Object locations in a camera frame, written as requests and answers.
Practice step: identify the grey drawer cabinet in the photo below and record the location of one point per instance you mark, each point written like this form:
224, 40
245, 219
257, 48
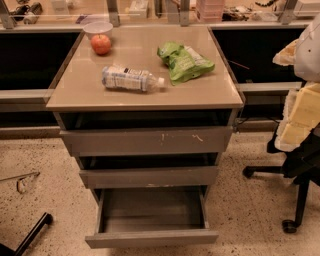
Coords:
81, 102

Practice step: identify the grey top drawer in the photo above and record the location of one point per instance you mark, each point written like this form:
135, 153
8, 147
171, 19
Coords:
150, 141

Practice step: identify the black chair leg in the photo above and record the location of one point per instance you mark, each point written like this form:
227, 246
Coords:
46, 219

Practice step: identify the green chip bag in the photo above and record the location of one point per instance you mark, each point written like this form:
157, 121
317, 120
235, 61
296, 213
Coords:
183, 62

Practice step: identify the white bowl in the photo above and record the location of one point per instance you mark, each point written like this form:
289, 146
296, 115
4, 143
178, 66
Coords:
98, 28

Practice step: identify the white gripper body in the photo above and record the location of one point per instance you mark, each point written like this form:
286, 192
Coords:
308, 60

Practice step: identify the black office chair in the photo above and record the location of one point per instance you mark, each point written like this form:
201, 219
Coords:
303, 165

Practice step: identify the clear plastic water bottle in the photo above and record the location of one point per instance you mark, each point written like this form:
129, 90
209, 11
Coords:
118, 77

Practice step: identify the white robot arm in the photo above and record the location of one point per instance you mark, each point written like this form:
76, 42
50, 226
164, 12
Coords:
307, 60

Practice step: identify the grey middle drawer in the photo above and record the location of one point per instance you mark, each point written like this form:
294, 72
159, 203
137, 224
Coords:
149, 177

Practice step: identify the metal tool on floor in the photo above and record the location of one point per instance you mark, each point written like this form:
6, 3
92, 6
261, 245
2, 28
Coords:
23, 181

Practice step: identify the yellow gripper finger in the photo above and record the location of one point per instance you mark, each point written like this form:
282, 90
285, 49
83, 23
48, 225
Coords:
287, 55

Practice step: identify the pink plastic container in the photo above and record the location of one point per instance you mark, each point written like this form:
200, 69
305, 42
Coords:
209, 11

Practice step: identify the grey bottom drawer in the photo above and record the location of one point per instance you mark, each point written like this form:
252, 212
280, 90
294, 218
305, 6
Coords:
147, 217

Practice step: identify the grey drawer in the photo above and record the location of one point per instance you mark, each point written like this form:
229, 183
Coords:
149, 177
150, 141
147, 217

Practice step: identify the red apple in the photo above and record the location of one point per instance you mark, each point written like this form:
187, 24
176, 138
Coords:
100, 44

